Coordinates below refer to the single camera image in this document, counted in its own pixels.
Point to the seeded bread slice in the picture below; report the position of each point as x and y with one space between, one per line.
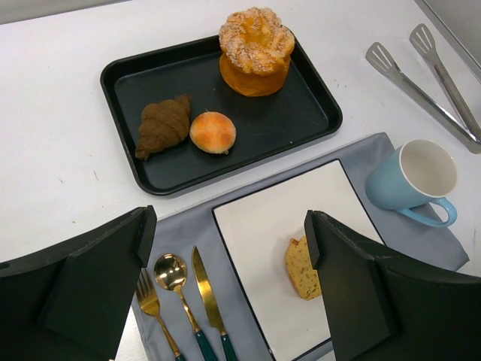
303 277

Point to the gold spoon green handle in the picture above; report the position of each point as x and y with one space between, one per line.
170 272

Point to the light blue mug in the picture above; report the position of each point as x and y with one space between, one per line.
417 173

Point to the large sugared orange brioche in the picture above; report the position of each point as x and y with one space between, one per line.
256 52

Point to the metal tongs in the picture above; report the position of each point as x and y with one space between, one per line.
466 129

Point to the gold fork green handle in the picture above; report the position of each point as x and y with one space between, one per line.
150 305

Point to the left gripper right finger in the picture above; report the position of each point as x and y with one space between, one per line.
383 305

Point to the small round bun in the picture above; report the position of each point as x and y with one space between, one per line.
213 132

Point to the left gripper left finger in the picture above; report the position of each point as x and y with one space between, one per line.
70 301

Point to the brown chocolate croissant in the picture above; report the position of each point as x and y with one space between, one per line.
164 124

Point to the gold knife green handle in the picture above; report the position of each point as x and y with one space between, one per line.
210 304

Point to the black baking tray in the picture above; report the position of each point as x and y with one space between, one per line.
303 110

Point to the white square plate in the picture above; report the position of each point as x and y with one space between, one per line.
257 229

